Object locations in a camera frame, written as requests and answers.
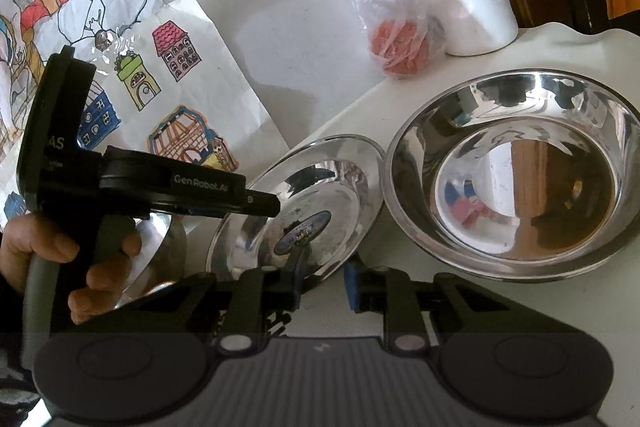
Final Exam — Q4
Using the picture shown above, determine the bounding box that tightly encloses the small steel plate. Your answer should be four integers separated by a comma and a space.
206, 134, 384, 293

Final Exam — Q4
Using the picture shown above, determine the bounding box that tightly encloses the large steel bowl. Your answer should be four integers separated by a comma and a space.
382, 68, 639, 282

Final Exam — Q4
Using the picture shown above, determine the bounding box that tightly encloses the person's left hand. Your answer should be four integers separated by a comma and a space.
0, 211, 144, 327

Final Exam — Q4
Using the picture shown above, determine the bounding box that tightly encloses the small steel bowl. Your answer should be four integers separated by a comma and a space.
115, 212, 186, 308

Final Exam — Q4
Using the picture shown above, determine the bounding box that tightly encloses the houses drawing paper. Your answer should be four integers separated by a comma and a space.
77, 0, 288, 179

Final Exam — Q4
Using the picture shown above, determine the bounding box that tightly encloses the red item in bag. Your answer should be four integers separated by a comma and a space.
370, 20, 430, 77

